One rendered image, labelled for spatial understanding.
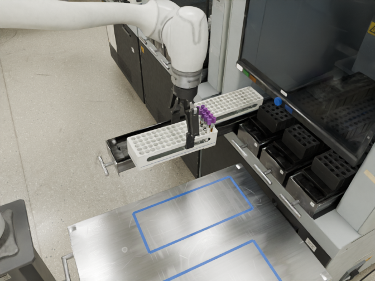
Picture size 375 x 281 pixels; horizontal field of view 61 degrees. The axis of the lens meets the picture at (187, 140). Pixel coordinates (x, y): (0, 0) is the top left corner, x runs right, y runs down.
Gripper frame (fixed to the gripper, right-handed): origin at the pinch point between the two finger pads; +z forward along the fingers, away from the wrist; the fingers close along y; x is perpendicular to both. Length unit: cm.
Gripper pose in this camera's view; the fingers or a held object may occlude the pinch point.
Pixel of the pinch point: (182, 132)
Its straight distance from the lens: 109.6
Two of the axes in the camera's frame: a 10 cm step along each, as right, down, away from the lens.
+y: 4.8, 6.2, -6.3
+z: -0.6, 7.4, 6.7
